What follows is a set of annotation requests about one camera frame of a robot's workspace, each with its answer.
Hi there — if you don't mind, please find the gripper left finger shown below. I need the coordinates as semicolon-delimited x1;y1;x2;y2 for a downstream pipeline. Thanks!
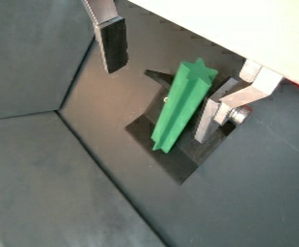
82;0;130;73

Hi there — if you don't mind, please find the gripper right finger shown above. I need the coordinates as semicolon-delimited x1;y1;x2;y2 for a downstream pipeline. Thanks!
195;60;283;143

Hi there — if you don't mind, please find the green star-profile bar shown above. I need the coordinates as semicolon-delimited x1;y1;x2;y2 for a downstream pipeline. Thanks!
151;58;218;153

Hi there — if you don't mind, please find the black curved fixture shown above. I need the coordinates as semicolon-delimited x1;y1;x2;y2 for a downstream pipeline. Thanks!
126;69;238;184

